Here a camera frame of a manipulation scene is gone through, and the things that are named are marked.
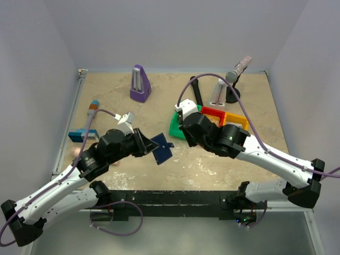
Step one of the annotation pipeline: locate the clear metronome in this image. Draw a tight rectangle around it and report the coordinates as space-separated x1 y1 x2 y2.
209 79 227 109

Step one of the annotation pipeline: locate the blue card holder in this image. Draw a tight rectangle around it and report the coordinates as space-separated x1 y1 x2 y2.
151 133 174 165

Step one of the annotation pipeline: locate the black microphone stand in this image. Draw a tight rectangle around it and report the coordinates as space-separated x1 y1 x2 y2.
225 67 242 104

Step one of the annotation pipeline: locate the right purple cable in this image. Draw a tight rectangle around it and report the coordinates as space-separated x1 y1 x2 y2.
176 73 340 179

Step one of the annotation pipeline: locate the red bin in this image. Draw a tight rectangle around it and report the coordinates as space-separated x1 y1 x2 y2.
200 106 225 127

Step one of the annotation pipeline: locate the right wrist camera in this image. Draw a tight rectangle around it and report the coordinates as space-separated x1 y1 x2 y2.
175 99 198 119

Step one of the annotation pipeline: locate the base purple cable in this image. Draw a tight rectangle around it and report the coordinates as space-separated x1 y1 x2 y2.
89 200 144 236

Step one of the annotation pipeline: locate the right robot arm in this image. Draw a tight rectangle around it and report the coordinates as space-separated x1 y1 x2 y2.
179 112 324 209

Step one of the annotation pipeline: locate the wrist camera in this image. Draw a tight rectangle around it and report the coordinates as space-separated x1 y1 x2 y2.
175 99 198 119
116 112 135 135

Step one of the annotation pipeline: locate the blue grey toy tool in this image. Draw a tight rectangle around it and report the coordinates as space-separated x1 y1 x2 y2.
68 100 99 143

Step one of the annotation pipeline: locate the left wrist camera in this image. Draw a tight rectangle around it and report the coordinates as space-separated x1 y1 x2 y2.
116 112 135 135

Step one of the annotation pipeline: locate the green bin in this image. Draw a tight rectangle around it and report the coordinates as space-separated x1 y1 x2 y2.
169 105 202 139

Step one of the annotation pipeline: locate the purple metronome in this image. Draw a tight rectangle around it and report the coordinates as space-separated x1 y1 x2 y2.
130 64 152 103

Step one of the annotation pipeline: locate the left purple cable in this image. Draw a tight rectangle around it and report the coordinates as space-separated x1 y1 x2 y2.
0 109 122 247

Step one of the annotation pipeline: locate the black microphone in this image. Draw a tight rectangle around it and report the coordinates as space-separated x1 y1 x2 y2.
191 79 203 106

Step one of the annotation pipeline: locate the silver microphone on stand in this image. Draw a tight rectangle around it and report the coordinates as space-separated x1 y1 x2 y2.
225 55 252 83

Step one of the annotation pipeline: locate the orange bin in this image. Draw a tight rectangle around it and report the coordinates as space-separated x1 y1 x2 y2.
223 112 249 131

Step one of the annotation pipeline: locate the tan card in red bin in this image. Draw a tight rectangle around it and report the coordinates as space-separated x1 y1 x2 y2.
208 116 220 127

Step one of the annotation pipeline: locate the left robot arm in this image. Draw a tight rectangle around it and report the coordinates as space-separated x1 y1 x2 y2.
1 128 159 247

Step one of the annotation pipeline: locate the pink cylinder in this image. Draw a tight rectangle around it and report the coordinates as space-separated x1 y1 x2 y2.
70 147 120 166

